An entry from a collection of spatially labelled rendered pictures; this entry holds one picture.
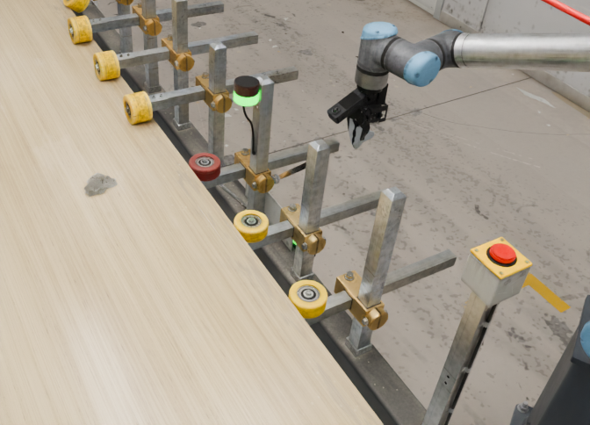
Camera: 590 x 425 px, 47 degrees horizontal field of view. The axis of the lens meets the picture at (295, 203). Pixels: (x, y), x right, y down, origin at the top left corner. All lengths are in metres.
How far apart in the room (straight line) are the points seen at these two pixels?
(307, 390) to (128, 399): 0.31
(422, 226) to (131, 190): 1.70
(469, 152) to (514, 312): 1.09
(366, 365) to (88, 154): 0.86
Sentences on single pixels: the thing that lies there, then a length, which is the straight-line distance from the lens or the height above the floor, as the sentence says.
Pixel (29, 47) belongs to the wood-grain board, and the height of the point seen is 0.90.
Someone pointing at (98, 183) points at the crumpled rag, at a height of 0.91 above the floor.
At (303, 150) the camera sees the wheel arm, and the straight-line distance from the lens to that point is 1.86.
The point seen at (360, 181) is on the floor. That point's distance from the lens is 3.22.
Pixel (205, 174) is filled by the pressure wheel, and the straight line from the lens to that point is 1.69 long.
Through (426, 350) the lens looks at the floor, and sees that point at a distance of 2.56.
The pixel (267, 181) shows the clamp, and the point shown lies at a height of 0.86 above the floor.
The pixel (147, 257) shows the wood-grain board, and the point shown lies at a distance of 1.47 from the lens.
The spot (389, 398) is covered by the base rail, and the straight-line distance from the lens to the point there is 1.53.
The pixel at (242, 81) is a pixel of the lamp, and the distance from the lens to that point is 1.60.
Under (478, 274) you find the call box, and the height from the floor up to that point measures 1.19.
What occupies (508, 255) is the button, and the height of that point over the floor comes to 1.23.
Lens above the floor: 1.93
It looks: 39 degrees down
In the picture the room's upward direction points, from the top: 7 degrees clockwise
